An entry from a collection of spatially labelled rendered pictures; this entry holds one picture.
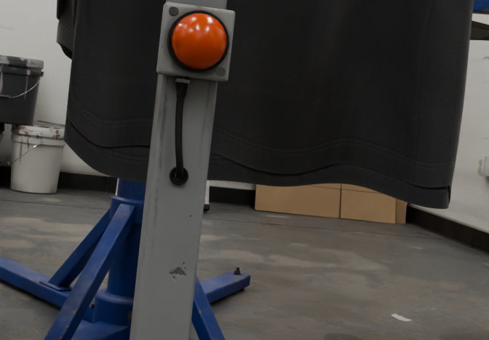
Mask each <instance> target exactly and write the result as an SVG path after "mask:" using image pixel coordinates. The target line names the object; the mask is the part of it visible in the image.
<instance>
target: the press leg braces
mask: <svg viewBox="0 0 489 340"><path fill-rule="evenodd" d="M110 210H111V208H109V210H108V211H107V212H106V213H105V215H104V216H103V217H102V218H101V219H100V220H99V221H98V223H97V224H96V225H95V226H94V228H93V229H92V230H91V231H90V232H89V234H88V235H87V236H86V237H85V238H84V239H83V240H82V242H81V243H80V244H79V245H78V247H77V248H76V249H75V250H74V252H73V253H72V254H71V255H70V256H69V257H68V258H67V260H66V261H65V262H64V263H63V265H62V266H61V267H60V268H59V269H58V270H57V271H56V273H55V274H54V275H53V276H52V277H51V279H50V280H44V281H39V283H41V284H42V285H46V286H47V287H49V288H52V289H54V290H56V291H70V290H71V292H70V293H69V295H68V298H67V299H66V300H65V303H64V305H63V306H62V308H61V310H60V311H59V313H58V315H57V317H56V318H55V321H54V322H53V324H52V326H51V327H50V329H49V331H48V332H47V335H46V336H45V338H44V340H73V339H72V337H73V335H74V334H75V332H76V329H77V328H78V326H79V324H80V322H81V321H82V318H83V317H84V315H85V313H86V311H87V310H88V308H89V306H90V304H91V302H92V300H93V299H94V297H95V294H96V293H97V291H98V289H99V287H100V285H101V283H102V282H103V280H104V278H105V276H106V275H107V273H108V270H109V269H110V267H111V265H112V263H113V262H114V259H115V258H116V256H117V254H118V252H119V250H120V248H121V247H122V245H123V243H124V241H125V240H126V238H127V235H128V234H129V232H130V230H131V228H132V226H133V224H134V220H135V206H133V205H125V204H120V206H119V207H118V209H117V211H116V212H115V214H114V216H113V218H112V219H111V218H110ZM80 273H81V274H80ZM79 274H80V276H79V278H78V280H77V281H76V283H75V285H71V283H72V282H73V281H74V280H75V279H76V278H77V277H78V275H79ZM191 321H192V323H193V325H194V328H195V330H196V333H197V335H198V337H199V340H225V338H224V336H223V333H222V331H221V329H220V326H219V324H218V321H217V320H216V318H215V315H214V313H213V311H212V308H211V306H210V303H209V301H208V300H207V297H206V295H205V293H204V291H203V288H202V286H201V284H200V281H199V279H198V277H197V276H196V283H195V290H194V302H193V309H192V316H191Z"/></svg>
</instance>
